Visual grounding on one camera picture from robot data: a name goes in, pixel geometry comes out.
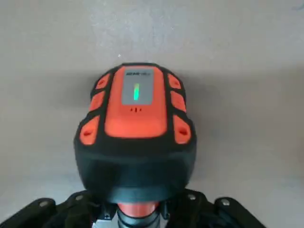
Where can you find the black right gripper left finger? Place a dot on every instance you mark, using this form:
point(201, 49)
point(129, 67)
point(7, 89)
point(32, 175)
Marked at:
point(47, 213)

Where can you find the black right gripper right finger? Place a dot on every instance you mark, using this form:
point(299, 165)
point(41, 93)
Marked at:
point(213, 213)

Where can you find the orange black barcode scanner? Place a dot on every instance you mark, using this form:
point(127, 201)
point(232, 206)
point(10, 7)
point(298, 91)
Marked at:
point(135, 123)

